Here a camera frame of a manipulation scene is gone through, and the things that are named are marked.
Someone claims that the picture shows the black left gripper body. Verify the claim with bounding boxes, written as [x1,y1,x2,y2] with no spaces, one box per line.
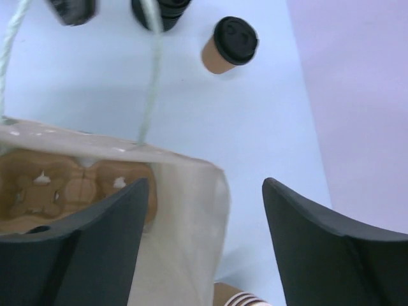
[47,0,98,26]

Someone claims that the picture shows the stack of brown paper cups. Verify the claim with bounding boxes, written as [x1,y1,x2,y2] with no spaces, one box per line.
[213,282,271,306]

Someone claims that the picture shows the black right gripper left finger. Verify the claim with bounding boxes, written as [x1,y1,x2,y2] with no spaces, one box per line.
[1,178,149,306]

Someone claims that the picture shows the black plastic cup lid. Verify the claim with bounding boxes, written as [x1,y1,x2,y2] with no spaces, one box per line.
[213,16,258,66]

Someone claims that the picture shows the brown paper coffee cup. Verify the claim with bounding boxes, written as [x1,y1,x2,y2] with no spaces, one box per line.
[201,35,235,75]

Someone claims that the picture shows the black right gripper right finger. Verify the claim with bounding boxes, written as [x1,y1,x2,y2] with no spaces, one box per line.
[262,178,407,306]

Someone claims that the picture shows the stack of black cup lids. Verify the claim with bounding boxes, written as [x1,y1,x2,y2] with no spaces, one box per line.
[131,0,191,32]

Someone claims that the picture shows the single brown cardboard cup carrier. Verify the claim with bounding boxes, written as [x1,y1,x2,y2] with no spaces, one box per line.
[1,149,157,235]

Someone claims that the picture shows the green patterned paper gift bag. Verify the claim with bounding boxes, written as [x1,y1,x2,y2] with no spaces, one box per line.
[1,1,230,305]

